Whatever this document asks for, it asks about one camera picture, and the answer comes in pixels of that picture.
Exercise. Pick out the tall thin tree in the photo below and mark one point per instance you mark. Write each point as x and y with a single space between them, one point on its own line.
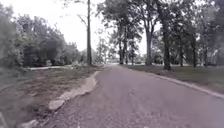
89 40

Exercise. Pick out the pale concrete kerb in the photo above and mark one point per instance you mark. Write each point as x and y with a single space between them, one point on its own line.
193 86
80 89

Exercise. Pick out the grey asphalt path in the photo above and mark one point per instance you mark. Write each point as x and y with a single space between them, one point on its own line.
140 100

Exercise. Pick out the row of trees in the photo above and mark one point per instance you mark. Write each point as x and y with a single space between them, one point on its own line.
165 36

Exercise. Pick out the pale side path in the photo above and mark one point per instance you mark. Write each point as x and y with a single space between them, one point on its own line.
50 67

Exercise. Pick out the grass with fallen leaves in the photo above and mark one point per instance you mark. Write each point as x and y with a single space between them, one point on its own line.
40 86

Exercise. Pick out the dense group of trees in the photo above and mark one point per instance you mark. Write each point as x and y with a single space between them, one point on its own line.
33 43

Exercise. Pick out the grass verge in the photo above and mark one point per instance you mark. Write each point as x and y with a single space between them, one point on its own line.
200 75

